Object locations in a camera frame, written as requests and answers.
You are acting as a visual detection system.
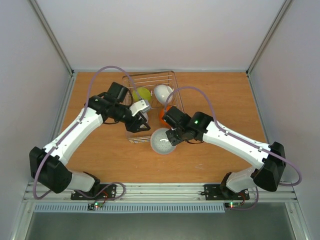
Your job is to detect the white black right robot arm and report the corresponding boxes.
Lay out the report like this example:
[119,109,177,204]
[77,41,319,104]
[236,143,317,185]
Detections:
[162,106,286,200]

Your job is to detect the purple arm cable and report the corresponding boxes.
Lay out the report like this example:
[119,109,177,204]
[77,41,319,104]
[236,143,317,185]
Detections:
[32,65,138,201]
[163,86,303,212]

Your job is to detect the green white bowl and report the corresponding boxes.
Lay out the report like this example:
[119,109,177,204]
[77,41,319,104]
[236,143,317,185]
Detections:
[132,87,152,102]

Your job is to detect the aluminium front rail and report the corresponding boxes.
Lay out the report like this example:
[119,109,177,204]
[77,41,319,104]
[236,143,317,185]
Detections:
[22,182,298,203]

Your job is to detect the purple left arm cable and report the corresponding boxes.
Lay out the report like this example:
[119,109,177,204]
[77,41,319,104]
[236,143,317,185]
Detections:
[32,65,138,201]

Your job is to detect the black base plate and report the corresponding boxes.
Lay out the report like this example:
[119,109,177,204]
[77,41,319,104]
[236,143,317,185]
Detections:
[70,184,117,201]
[200,184,250,201]

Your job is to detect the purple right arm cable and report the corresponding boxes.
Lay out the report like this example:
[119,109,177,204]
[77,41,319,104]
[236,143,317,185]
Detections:
[163,86,303,212]

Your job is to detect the left small circuit board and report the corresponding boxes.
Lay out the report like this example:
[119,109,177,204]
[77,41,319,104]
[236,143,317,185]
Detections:
[87,202,104,211]

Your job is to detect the small circuit board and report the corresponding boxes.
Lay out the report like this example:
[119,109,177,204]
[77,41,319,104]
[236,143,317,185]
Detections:
[224,201,242,209]
[87,202,104,211]

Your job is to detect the right small circuit board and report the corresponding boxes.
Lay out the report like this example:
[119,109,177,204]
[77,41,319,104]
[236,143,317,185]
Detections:
[224,201,242,209]

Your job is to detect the grey speckled bowl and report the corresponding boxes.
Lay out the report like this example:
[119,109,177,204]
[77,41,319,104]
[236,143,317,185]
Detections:
[150,128,176,155]

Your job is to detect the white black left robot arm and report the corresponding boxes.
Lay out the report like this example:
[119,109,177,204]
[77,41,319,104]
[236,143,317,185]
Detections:
[29,82,151,199]

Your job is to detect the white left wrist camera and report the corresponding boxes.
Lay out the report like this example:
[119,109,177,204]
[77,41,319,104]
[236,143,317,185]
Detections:
[129,99,152,117]

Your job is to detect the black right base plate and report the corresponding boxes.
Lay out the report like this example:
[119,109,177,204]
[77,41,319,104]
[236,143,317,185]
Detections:
[200,184,250,201]

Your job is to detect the white ceramic bowl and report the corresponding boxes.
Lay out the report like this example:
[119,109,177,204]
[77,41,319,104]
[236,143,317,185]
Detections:
[153,84,173,105]

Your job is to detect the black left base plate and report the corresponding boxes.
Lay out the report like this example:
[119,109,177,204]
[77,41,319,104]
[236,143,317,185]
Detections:
[70,184,117,201]

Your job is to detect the grey slotted cable duct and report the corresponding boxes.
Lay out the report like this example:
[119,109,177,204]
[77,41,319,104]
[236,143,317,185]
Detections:
[34,203,225,214]

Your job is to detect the silver wire dish rack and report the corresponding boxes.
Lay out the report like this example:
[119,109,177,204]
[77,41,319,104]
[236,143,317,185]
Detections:
[122,70,178,144]

